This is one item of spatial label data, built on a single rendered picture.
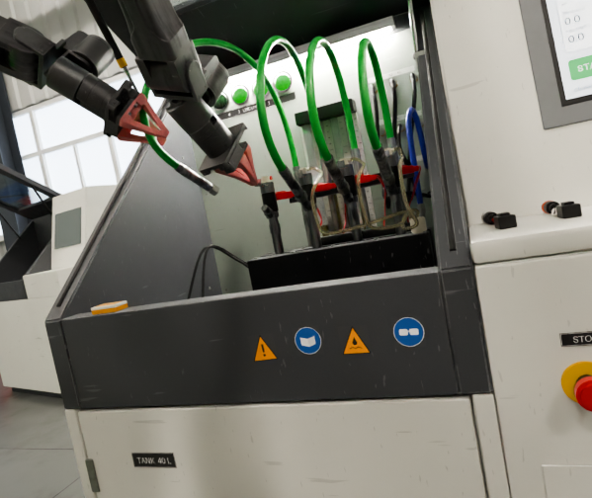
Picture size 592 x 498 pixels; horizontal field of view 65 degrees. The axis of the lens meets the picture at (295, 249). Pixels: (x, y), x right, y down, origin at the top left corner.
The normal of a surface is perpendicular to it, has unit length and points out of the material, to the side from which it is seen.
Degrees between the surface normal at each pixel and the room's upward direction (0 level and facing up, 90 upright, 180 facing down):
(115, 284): 90
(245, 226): 90
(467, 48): 76
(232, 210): 90
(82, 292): 90
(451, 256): 43
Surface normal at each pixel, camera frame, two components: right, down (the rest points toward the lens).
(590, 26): -0.37, -0.11
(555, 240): -0.33, 0.14
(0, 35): 0.47, -0.42
